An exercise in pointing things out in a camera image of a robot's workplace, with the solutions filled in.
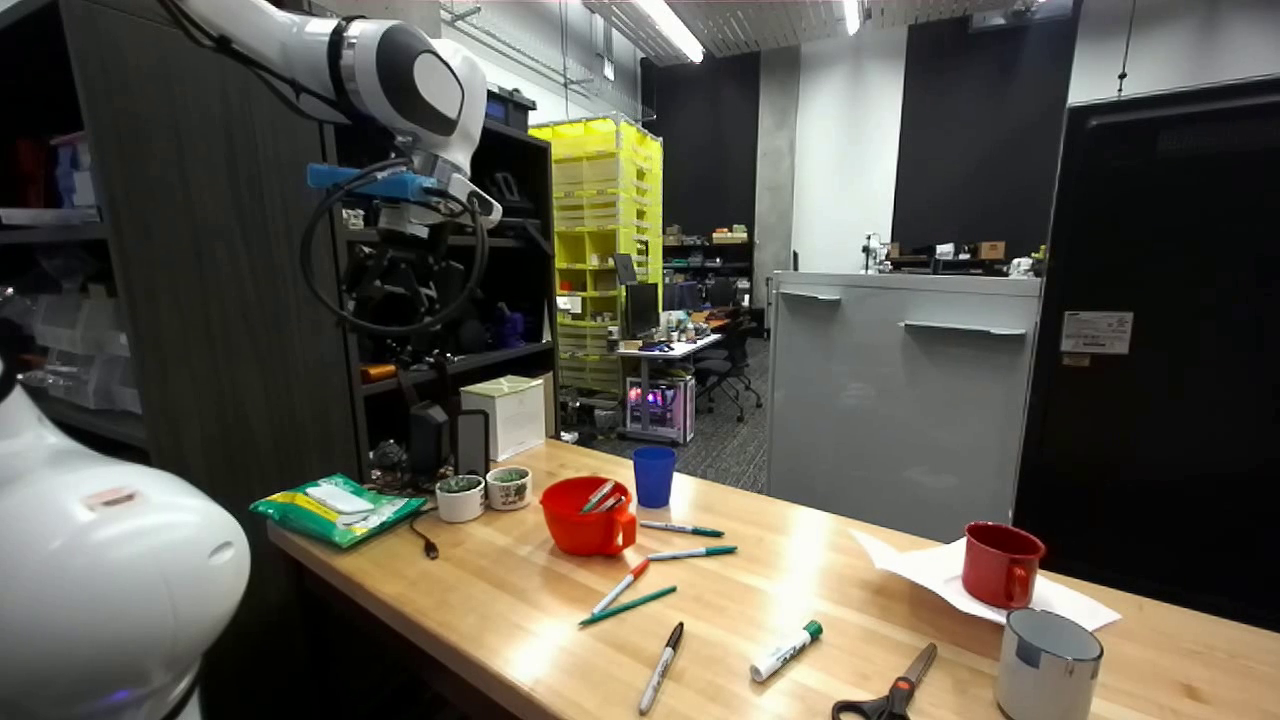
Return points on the green wipes packet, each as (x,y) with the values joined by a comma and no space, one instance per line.
(339,510)

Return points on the white marker green cap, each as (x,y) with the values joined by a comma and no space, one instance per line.
(764,664)

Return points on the white door sign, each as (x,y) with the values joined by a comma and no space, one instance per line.
(1097,332)

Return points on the dark shelving cabinet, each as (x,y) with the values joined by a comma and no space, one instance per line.
(241,360)

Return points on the green pen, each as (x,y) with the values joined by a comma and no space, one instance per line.
(629,606)

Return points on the black door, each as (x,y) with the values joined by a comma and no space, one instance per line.
(1162,470)

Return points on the grey partition counter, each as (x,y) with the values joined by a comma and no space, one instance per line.
(900,396)

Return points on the grey marker green cap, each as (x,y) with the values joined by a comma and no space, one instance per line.
(691,554)
(685,528)

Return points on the yellow storage rack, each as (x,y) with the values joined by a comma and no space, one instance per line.
(605,234)

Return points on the red mug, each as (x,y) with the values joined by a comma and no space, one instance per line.
(1003,563)

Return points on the grey metal can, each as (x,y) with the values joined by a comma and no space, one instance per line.
(1045,664)

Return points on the white paper sheet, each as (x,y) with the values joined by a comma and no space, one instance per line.
(938,570)

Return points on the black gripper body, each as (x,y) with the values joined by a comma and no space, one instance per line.
(402,284)

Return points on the orange mug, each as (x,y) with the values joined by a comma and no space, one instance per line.
(587,534)

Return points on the blue plastic cup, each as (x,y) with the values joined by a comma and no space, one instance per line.
(654,472)

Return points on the grey marker far green cap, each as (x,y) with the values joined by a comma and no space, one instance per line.
(685,528)

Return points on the white small cup left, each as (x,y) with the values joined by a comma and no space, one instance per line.
(459,496)

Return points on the black handled scissors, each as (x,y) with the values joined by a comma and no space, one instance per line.
(896,697)

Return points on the background desk with monitor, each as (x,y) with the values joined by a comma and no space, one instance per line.
(663,386)

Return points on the white small cup right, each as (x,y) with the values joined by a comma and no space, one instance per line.
(508,489)

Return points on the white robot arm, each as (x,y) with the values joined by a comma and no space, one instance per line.
(119,576)

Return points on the grey marker red cap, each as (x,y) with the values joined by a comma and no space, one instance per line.
(634,572)

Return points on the white box on table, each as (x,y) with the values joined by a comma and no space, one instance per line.
(503,419)

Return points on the grey marker black cap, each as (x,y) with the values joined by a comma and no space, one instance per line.
(663,671)

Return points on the white small cup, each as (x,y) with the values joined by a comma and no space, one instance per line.
(459,496)
(508,489)

